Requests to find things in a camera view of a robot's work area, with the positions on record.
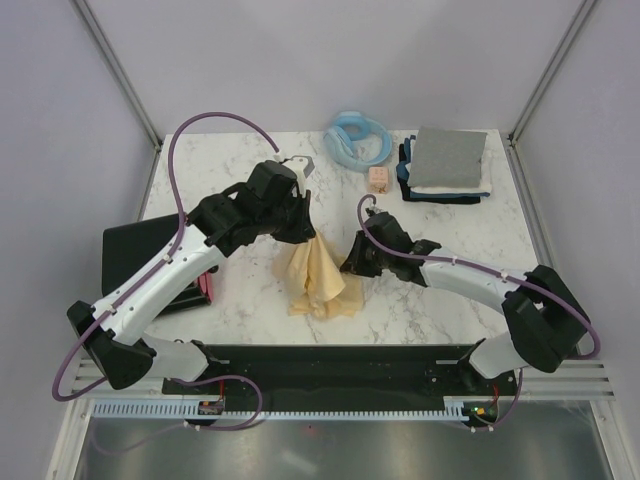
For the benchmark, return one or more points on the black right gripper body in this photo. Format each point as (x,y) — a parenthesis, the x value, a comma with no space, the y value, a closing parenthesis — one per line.
(382,259)

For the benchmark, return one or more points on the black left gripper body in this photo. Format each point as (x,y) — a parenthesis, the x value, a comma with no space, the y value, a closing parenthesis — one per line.
(276,221)

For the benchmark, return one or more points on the yellow t shirt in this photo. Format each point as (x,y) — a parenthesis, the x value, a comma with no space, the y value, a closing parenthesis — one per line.
(313,282)

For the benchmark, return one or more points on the small pink cube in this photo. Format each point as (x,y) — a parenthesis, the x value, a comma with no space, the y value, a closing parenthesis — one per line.
(378,180)

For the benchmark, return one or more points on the black pink drawer organizer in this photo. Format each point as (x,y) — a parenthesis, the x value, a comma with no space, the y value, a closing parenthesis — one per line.
(127,248)

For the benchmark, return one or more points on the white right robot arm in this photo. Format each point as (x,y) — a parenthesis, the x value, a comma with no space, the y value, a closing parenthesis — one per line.
(544,321)

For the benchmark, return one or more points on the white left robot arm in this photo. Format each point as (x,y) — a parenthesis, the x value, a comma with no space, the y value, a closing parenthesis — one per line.
(113,329)

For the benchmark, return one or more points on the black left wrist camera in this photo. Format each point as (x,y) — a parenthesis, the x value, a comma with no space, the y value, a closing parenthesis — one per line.
(271,181)

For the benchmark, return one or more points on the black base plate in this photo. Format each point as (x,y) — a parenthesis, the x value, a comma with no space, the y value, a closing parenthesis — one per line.
(344,376)

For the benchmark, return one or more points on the aluminium frame post left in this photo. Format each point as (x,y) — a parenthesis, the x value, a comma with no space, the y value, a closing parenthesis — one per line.
(113,64)

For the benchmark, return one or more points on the aluminium frame post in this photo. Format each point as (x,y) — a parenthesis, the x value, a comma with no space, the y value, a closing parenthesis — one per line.
(576,26)
(113,64)

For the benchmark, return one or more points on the white slotted cable duct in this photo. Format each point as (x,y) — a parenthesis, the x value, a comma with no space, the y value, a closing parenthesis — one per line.
(445,409)

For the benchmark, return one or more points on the aluminium frame rail front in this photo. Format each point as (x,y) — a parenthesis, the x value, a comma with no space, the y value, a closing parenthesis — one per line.
(574,380)

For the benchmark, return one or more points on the aluminium frame post right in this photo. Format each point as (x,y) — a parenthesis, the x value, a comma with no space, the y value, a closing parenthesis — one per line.
(576,26)

